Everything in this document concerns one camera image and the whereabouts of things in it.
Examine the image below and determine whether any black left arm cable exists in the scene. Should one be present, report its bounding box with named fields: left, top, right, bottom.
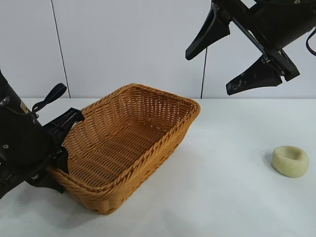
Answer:
left=31, top=83, right=67, bottom=121

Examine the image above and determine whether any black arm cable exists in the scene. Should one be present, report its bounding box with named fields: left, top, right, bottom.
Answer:
left=306, top=32, right=316, bottom=56
left=31, top=83, right=67, bottom=121

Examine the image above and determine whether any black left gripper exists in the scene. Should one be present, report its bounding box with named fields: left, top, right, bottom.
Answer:
left=0, top=106, right=85, bottom=200

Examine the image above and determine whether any pale yellow egg yolk pastry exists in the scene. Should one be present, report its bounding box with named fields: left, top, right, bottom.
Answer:
left=272, top=145, right=310, bottom=178

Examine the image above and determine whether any brown woven wicker basket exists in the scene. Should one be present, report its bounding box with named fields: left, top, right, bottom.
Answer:
left=48, top=83, right=201, bottom=215

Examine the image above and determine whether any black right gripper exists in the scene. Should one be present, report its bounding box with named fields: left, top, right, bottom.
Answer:
left=185, top=0, right=316, bottom=96

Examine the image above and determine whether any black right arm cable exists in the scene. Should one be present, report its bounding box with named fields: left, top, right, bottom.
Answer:
left=306, top=32, right=316, bottom=56

